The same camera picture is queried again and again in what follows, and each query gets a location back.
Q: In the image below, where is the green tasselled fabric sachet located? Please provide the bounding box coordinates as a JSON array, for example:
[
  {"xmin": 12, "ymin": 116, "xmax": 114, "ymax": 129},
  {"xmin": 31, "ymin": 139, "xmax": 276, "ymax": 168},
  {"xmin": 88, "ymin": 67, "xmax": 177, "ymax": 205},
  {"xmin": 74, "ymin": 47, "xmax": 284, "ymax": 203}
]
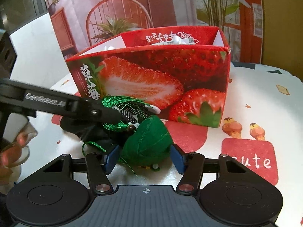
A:
[{"xmin": 82, "ymin": 95, "xmax": 174, "ymax": 172}]

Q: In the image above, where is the printed room scene tapestry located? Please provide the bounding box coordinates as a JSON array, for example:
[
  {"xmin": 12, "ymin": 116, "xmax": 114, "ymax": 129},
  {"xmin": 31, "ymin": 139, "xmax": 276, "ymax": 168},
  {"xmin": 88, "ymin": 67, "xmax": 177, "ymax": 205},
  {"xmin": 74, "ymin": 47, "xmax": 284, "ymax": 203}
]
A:
[{"xmin": 41, "ymin": 0, "xmax": 263, "ymax": 64}]

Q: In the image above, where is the black cloth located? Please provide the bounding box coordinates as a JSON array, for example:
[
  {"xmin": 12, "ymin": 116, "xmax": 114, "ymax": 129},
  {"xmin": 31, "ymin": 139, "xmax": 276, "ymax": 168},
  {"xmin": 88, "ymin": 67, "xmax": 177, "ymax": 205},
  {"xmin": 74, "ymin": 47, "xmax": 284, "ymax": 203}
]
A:
[{"xmin": 60, "ymin": 116, "xmax": 119, "ymax": 153}]

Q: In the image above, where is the person's left hand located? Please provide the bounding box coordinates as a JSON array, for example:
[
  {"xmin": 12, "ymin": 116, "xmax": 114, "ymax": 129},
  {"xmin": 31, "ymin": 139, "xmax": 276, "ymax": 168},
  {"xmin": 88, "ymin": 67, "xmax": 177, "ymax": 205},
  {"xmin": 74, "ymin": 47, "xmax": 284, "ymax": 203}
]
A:
[{"xmin": 0, "ymin": 123, "xmax": 38, "ymax": 186}]

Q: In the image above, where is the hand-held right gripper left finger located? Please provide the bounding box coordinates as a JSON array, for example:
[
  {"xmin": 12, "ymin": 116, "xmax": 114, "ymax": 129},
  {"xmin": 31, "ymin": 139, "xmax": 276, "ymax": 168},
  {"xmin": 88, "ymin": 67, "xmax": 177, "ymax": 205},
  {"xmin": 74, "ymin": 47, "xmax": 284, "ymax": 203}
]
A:
[{"xmin": 43, "ymin": 144, "xmax": 120, "ymax": 194}]

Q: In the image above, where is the patterned black white sock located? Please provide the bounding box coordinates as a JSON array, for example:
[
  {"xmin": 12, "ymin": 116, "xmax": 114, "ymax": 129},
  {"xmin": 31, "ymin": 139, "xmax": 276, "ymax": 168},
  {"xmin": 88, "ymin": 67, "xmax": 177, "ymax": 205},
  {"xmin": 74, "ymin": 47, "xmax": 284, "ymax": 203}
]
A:
[{"xmin": 117, "ymin": 104, "xmax": 161, "ymax": 124}]

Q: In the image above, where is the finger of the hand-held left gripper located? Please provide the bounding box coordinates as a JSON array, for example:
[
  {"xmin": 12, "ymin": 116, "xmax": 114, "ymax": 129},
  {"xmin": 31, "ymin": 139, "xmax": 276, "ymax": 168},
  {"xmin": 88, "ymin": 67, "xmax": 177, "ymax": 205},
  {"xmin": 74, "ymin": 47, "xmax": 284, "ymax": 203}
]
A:
[{"xmin": 0, "ymin": 78, "xmax": 129, "ymax": 129}]

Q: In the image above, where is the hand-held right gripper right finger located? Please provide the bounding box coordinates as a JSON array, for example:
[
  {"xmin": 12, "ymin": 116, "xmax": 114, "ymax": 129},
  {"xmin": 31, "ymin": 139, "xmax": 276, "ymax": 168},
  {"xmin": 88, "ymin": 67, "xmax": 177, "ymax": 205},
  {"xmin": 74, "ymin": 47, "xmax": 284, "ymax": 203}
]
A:
[{"xmin": 170, "ymin": 144, "xmax": 248, "ymax": 194}]

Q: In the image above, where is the light wooden board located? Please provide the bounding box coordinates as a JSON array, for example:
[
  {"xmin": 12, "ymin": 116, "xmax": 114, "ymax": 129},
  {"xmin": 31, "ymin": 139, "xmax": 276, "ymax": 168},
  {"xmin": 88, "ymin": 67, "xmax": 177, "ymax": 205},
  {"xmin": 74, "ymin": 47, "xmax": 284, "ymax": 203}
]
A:
[{"xmin": 259, "ymin": 0, "xmax": 303, "ymax": 83}]

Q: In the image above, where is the dark window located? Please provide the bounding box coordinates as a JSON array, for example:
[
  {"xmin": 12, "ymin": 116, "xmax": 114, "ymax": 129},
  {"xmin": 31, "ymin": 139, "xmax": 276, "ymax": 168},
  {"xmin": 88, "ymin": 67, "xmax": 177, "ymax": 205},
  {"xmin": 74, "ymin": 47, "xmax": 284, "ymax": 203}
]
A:
[{"xmin": 0, "ymin": 0, "xmax": 49, "ymax": 31}]

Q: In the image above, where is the red strawberry print box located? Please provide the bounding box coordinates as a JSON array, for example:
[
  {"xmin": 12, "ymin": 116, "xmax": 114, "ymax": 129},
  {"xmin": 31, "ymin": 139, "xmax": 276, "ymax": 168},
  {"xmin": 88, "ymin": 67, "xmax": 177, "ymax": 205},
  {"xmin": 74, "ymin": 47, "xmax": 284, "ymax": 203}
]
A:
[{"xmin": 66, "ymin": 26, "xmax": 232, "ymax": 128}]

